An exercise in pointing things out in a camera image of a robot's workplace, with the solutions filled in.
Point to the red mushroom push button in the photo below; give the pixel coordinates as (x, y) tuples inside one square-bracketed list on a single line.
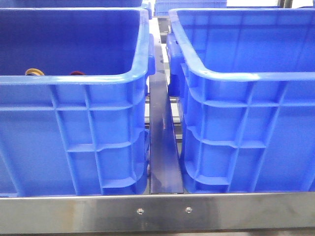
[(77, 73)]

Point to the yellow mushroom push button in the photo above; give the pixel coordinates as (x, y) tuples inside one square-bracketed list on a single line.
[(34, 72)]

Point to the large blue crate left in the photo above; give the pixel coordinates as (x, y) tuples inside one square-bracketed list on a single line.
[(74, 135)]

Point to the large blue crate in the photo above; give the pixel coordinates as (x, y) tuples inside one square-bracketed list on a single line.
[(74, 135), (247, 98)]

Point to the large blue crate right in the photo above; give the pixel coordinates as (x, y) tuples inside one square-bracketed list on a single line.
[(247, 98)]

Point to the blue crate rear right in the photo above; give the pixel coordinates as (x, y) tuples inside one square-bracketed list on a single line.
[(162, 7)]

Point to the blue crate rear left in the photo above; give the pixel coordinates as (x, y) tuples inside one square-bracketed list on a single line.
[(76, 3)]

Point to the steel front frame rail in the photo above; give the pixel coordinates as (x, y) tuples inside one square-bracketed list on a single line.
[(157, 213)]

